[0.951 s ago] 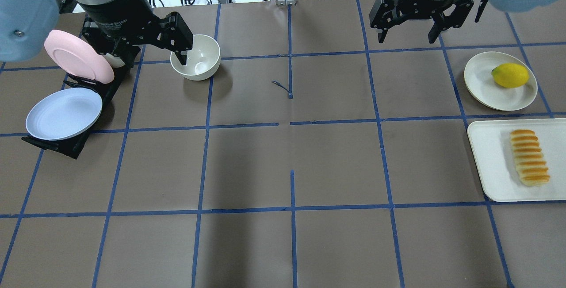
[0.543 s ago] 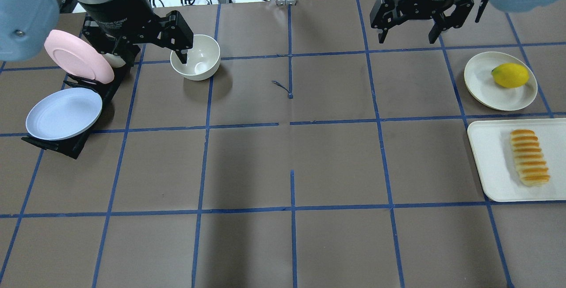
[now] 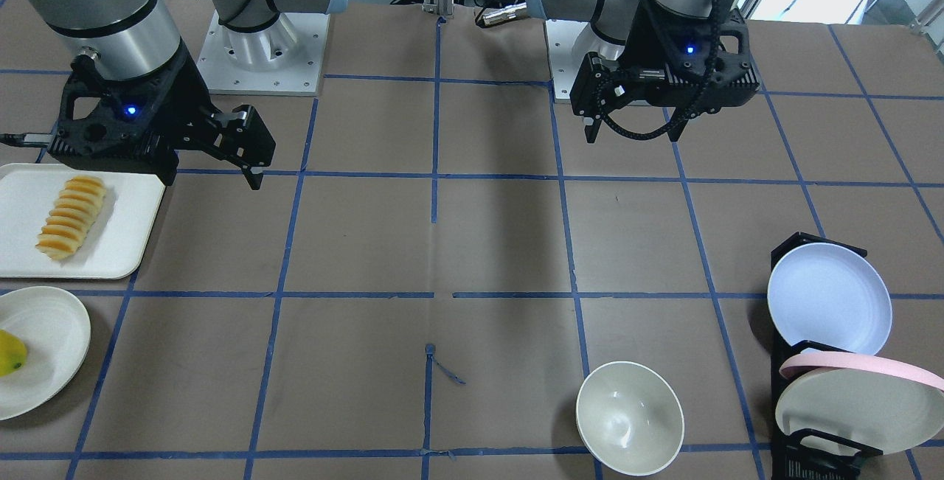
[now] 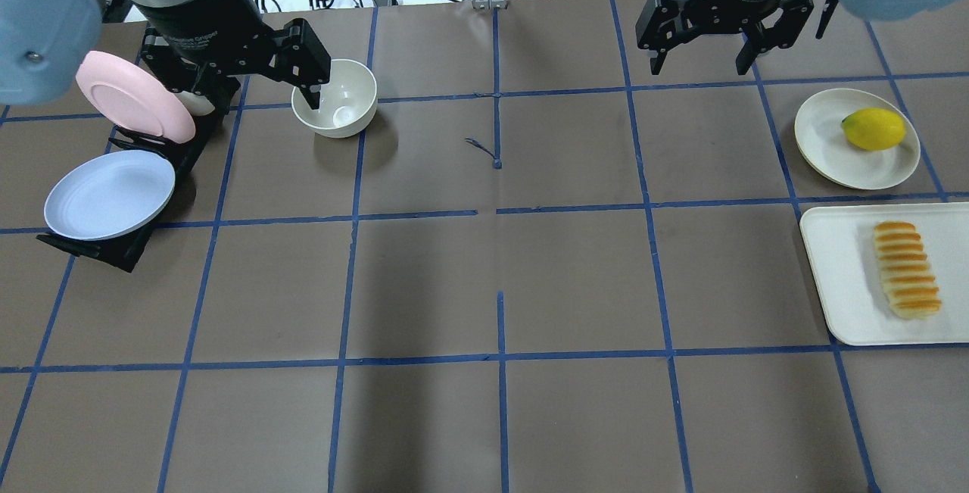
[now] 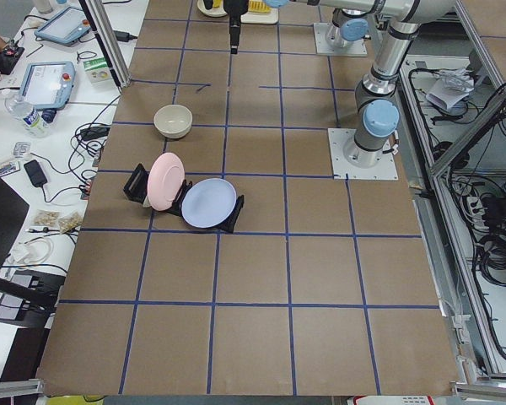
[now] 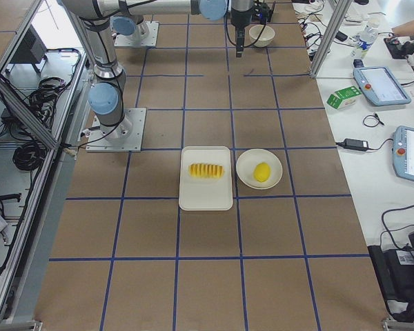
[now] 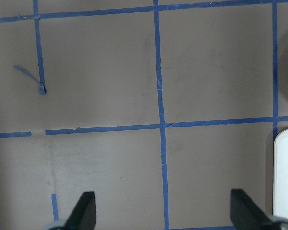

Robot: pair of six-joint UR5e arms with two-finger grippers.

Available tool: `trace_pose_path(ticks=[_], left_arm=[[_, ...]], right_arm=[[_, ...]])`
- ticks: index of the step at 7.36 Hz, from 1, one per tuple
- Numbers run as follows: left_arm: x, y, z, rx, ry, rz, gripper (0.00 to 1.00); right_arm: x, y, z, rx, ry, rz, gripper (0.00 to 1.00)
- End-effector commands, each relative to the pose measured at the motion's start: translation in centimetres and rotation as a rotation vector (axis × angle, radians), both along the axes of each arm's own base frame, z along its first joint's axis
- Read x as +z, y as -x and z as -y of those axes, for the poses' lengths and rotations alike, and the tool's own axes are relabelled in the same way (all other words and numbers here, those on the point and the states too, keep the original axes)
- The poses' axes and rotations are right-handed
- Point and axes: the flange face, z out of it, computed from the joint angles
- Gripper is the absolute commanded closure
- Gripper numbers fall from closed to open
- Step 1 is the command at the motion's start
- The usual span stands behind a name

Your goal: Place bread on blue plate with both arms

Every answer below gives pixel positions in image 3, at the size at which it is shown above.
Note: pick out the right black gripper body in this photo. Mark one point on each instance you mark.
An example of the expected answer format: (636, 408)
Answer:
(186, 96)

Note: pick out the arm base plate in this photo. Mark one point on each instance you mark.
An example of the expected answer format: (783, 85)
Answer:
(284, 60)
(567, 44)

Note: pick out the light blue plate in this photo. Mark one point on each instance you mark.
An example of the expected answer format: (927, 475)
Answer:
(830, 295)

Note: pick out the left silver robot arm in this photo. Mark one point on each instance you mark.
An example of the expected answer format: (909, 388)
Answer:
(612, 20)

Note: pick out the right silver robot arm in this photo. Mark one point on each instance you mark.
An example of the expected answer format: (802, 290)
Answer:
(129, 38)

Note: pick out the white rectangular tray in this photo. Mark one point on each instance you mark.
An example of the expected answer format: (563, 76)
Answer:
(114, 247)

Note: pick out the yellow lemon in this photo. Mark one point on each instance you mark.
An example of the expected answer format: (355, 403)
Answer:
(14, 353)

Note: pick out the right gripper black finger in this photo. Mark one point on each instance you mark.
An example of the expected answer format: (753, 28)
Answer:
(239, 137)

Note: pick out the cream white bowl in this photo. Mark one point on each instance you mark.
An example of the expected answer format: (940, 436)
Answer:
(630, 418)

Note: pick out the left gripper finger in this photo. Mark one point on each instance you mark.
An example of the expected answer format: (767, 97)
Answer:
(679, 120)
(595, 115)

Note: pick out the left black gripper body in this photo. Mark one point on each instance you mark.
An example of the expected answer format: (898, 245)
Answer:
(640, 54)

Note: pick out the grilled striped bread loaf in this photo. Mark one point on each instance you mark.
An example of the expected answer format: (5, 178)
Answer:
(74, 211)

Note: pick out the cream round plate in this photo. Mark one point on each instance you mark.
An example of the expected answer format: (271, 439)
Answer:
(56, 329)

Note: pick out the cream plate in rack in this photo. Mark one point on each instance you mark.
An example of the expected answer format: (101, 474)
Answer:
(885, 412)

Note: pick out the pink plate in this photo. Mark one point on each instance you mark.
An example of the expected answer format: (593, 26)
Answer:
(820, 359)

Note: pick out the black dish rack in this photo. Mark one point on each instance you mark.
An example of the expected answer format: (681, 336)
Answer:
(791, 458)

